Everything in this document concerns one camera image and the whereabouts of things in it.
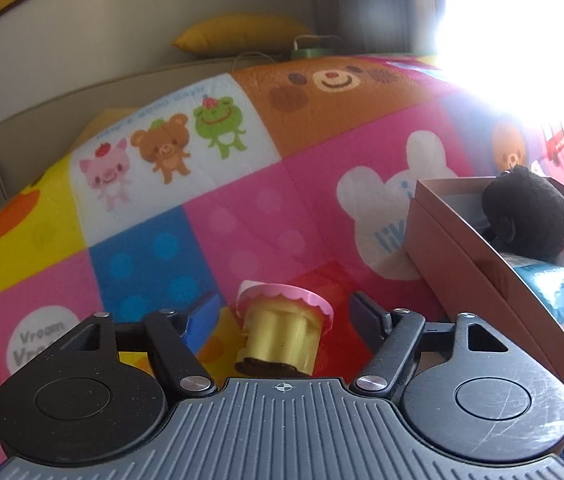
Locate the yellow pink toy cupcake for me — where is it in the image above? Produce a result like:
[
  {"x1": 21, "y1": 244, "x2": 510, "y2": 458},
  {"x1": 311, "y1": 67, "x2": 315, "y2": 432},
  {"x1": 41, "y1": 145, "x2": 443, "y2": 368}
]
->
[{"x1": 235, "y1": 281, "x2": 334, "y2": 377}]

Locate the blue white tissue pack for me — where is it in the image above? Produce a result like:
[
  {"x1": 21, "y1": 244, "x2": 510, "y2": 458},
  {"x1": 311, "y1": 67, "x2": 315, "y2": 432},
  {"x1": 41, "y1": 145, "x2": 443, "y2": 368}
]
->
[{"x1": 501, "y1": 252, "x2": 564, "y2": 330}]

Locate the black plush toy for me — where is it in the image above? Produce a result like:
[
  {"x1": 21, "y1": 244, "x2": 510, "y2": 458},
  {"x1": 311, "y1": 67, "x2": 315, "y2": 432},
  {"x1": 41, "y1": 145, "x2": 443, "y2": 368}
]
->
[{"x1": 482, "y1": 166, "x2": 564, "y2": 262}]

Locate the pink cardboard box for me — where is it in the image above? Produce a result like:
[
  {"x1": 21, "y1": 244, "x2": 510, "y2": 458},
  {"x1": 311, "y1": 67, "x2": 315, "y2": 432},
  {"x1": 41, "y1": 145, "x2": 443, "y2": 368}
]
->
[{"x1": 404, "y1": 177, "x2": 564, "y2": 382}]

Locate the colourful cartoon play mat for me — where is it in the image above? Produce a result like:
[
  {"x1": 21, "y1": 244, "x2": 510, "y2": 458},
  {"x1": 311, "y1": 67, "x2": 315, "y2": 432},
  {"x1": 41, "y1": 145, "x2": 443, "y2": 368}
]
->
[{"x1": 0, "y1": 54, "x2": 564, "y2": 480}]

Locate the green basket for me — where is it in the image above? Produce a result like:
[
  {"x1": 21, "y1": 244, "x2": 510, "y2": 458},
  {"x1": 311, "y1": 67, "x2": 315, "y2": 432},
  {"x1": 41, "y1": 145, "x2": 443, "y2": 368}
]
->
[{"x1": 290, "y1": 34, "x2": 342, "y2": 60}]

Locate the yellow cushion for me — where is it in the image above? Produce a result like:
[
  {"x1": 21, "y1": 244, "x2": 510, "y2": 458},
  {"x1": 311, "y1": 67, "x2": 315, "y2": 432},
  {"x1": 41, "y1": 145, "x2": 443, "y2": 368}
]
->
[{"x1": 172, "y1": 13, "x2": 312, "y2": 58}]

